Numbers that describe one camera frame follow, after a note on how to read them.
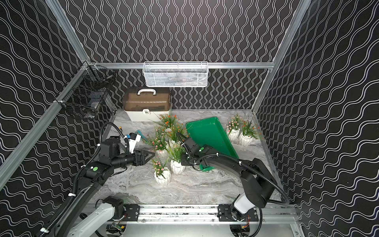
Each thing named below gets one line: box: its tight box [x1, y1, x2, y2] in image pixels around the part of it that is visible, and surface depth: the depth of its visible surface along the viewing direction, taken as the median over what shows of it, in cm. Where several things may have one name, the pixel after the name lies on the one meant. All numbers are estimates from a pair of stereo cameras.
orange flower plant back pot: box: [148, 113, 181, 129], surface depth 100 cm
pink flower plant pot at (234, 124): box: [225, 112, 244, 141], surface depth 99 cm
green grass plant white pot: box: [166, 143, 186, 175], surface depth 84 cm
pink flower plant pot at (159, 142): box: [143, 126, 170, 159], surface depth 90 cm
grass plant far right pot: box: [238, 119, 262, 147], surface depth 97 cm
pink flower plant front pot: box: [151, 156, 172, 187], surface depth 80 cm
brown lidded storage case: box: [122, 86, 172, 122], surface depth 105 cm
